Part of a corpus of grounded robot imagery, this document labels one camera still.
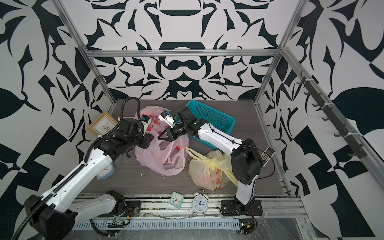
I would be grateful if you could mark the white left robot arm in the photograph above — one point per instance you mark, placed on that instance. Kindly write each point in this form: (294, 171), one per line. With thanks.
(53, 214)

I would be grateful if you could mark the pink plastic bag rear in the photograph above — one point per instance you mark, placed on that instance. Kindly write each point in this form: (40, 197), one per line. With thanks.
(154, 112)

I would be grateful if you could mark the pink plastic bag front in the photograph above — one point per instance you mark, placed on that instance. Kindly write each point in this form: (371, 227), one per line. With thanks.
(162, 157)

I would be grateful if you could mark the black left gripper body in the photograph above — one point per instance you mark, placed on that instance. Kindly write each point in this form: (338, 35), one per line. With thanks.
(143, 142)

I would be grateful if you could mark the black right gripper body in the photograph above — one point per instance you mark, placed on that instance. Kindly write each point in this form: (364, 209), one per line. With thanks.
(179, 129)

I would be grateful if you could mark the grey calculator remote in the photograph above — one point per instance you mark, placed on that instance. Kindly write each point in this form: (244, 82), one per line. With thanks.
(267, 155)

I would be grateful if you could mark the teal perforated plastic basket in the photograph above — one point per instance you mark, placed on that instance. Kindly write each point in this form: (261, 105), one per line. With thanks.
(217, 119)

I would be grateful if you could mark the pink plastic bag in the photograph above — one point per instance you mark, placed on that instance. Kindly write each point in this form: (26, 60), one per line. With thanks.
(154, 112)
(162, 157)

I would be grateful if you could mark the white slotted cable duct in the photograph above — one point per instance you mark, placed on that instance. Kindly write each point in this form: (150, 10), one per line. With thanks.
(174, 224)

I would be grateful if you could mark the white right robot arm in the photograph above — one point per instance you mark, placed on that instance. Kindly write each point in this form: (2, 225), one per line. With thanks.
(246, 160)

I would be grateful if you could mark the gold framed picture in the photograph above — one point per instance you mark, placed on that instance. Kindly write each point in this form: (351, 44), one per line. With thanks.
(102, 125)

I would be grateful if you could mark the yellow plastic bag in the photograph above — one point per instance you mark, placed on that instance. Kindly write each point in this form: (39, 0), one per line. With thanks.
(212, 171)

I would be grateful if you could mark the white twin-bell alarm clock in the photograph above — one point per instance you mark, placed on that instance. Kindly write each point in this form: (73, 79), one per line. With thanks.
(200, 204)

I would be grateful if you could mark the wall hook rail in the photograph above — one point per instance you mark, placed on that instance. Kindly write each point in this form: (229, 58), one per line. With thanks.
(344, 129)

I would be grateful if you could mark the small teal square clock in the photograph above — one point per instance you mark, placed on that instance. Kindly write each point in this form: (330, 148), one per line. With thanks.
(176, 200)

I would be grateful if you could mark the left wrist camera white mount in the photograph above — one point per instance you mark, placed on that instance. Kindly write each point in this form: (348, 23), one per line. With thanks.
(146, 121)

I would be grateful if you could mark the light blue round clock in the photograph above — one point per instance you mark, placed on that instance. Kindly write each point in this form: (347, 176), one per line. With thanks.
(106, 172)

